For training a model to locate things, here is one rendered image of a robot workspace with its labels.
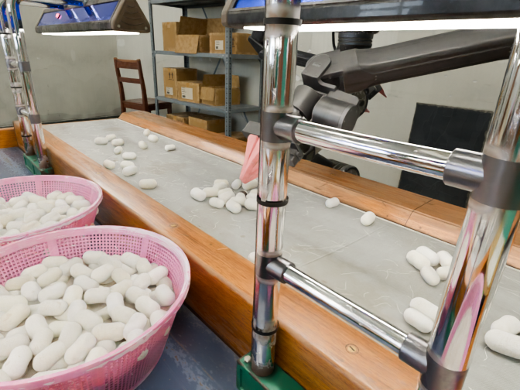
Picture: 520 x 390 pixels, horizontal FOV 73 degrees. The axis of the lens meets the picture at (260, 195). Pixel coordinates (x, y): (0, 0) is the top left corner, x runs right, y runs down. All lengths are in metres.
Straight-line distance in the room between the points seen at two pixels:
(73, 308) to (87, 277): 0.06
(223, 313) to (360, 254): 0.22
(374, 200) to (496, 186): 0.52
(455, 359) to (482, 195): 0.09
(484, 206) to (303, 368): 0.24
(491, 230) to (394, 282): 0.32
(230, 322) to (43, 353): 0.19
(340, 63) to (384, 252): 0.33
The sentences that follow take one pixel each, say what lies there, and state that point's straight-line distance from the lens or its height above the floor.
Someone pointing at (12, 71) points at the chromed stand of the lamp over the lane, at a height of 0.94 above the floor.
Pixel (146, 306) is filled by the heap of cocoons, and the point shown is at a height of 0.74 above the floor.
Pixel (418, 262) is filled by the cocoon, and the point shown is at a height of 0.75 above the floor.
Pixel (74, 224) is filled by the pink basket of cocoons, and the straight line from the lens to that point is 0.61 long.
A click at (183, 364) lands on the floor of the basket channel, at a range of 0.46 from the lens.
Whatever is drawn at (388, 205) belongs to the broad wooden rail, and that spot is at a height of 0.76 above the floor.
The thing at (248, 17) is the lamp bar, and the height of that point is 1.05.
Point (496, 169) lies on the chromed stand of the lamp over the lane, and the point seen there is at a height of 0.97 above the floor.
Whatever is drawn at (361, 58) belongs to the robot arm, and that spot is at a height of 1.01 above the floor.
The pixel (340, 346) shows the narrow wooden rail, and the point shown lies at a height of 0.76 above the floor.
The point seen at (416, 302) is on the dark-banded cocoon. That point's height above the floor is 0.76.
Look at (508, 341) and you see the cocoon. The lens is 0.44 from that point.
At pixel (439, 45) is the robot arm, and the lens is 0.70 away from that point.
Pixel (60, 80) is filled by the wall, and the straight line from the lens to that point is 5.17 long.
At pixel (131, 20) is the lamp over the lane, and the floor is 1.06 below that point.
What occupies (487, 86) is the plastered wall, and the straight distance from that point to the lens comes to 2.52.
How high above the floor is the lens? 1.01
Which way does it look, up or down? 22 degrees down
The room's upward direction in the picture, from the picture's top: 2 degrees clockwise
